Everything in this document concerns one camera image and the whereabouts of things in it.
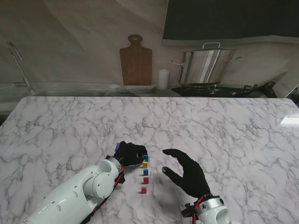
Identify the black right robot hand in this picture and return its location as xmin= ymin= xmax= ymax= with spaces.
xmin=161 ymin=149 xmax=213 ymax=199

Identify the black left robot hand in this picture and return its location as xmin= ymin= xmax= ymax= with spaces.
xmin=113 ymin=141 xmax=148 ymax=167

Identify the stack of white plates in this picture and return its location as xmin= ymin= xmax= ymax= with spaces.
xmin=115 ymin=85 xmax=157 ymax=94

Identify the white candle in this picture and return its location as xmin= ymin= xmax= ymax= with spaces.
xmin=158 ymin=69 xmax=170 ymax=91

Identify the steel sink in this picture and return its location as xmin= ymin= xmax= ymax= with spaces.
xmin=32 ymin=90 xmax=110 ymax=97

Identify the black gas stove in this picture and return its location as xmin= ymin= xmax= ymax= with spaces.
xmin=171 ymin=83 xmax=248 ymax=98

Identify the brown wooden cutting board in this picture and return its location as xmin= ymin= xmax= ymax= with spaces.
xmin=119 ymin=34 xmax=153 ymax=86

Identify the large steel stock pot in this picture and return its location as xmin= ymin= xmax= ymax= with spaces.
xmin=171 ymin=42 xmax=243 ymax=84

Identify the black pan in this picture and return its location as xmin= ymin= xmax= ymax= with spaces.
xmin=244 ymin=81 xmax=278 ymax=98

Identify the chrome faucet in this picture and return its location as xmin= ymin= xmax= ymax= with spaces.
xmin=8 ymin=42 xmax=36 ymax=94

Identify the dark range hood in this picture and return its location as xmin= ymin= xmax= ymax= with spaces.
xmin=162 ymin=0 xmax=299 ymax=47

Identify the red left arm cable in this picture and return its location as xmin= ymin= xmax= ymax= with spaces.
xmin=90 ymin=163 xmax=124 ymax=214

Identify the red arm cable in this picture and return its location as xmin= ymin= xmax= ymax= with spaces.
xmin=192 ymin=196 xmax=204 ymax=224
xmin=90 ymin=163 xmax=124 ymax=214

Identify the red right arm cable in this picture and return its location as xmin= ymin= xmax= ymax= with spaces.
xmin=192 ymin=196 xmax=204 ymax=224

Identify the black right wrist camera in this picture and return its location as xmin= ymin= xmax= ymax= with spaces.
xmin=181 ymin=203 xmax=197 ymax=218

